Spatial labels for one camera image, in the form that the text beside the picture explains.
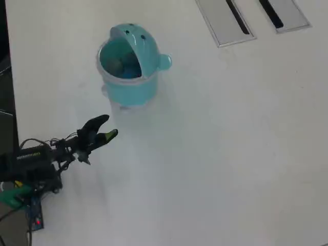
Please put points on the yellow connector piece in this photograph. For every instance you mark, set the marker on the yellow connector piece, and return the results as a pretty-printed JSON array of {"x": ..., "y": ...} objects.
[{"x": 18, "y": 183}]

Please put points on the dark gray flat panel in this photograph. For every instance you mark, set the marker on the dark gray flat panel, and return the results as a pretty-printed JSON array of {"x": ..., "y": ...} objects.
[{"x": 7, "y": 128}]

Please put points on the gray slab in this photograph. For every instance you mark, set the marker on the gray slab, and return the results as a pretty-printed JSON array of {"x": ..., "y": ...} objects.
[{"x": 12, "y": 230}]

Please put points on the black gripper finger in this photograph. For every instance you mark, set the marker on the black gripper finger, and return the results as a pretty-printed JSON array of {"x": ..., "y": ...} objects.
[
  {"x": 94, "y": 124},
  {"x": 107, "y": 137}
]

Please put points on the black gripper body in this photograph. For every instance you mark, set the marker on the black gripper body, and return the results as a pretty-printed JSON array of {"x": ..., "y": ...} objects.
[{"x": 85, "y": 143}]

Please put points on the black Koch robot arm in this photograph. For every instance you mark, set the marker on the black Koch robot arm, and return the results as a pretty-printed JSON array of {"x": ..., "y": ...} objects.
[{"x": 33, "y": 161}]

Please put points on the blue circuit board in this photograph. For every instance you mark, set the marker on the blue circuit board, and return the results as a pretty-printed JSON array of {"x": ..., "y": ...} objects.
[{"x": 36, "y": 212}]

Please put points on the teal whale-shaped bin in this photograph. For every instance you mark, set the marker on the teal whale-shaped bin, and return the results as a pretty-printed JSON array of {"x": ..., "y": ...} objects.
[{"x": 130, "y": 87}]

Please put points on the green table clamp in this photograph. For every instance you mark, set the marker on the green table clamp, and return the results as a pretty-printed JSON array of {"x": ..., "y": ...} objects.
[{"x": 11, "y": 196}]

